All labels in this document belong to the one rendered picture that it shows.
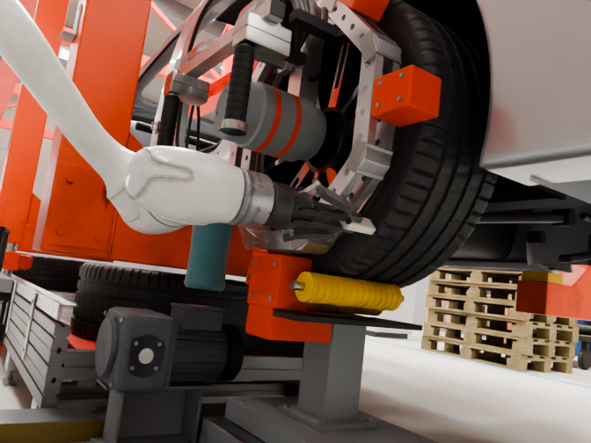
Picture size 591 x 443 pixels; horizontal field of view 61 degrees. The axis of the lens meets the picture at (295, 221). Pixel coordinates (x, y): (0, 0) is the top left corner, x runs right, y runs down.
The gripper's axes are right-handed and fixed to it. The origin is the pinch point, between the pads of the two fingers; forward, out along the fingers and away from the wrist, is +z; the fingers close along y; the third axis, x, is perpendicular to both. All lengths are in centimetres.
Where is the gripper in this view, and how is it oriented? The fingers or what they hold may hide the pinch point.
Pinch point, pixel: (357, 223)
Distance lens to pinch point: 93.4
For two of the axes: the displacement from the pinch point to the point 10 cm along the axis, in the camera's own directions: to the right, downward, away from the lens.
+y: 4.9, -7.2, -4.9
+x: -3.1, -6.7, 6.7
